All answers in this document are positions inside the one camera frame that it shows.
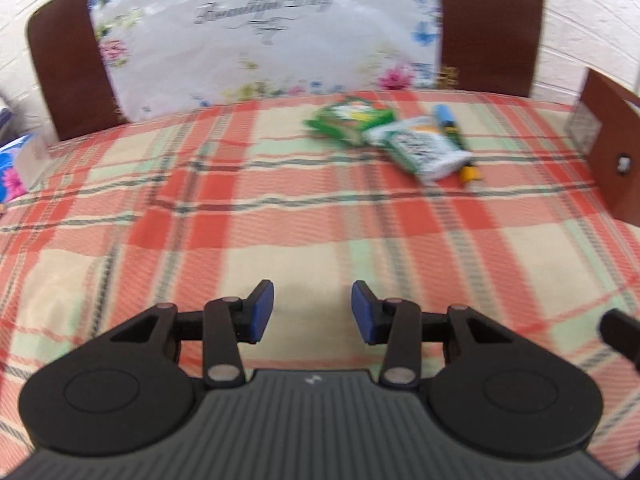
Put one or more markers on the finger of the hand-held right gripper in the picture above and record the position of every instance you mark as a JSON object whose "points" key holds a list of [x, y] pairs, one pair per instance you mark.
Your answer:
{"points": [[617, 331]]}

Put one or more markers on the red plaid blanket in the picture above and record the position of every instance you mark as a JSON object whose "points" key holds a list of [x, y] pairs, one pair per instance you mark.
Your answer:
{"points": [[300, 230]]}

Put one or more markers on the green cardboard box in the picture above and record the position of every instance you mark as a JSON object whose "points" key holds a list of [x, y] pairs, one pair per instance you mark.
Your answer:
{"points": [[345, 117]]}

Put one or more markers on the blue capped marker pen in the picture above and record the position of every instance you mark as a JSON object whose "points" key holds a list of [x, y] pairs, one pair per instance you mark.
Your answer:
{"points": [[450, 127]]}

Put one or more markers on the brown box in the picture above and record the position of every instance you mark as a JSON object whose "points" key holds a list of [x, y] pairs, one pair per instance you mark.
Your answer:
{"points": [[610, 130]]}

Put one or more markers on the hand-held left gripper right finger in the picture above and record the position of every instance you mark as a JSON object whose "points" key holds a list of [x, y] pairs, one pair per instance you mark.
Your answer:
{"points": [[365, 315]]}

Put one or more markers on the white and green packet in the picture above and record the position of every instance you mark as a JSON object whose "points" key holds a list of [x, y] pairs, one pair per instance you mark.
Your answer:
{"points": [[420, 147]]}

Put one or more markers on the brown wooden chair back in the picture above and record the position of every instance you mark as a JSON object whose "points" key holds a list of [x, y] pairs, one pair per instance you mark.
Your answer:
{"points": [[490, 25], [70, 70]]}

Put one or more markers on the white floral cloth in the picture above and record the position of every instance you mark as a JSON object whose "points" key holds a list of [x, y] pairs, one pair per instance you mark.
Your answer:
{"points": [[260, 45]]}

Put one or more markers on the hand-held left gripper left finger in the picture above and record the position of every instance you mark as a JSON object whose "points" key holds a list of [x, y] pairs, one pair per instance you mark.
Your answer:
{"points": [[262, 310]]}

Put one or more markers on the blue floral box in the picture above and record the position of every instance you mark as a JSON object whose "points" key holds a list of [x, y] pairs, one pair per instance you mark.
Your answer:
{"points": [[10, 175]]}

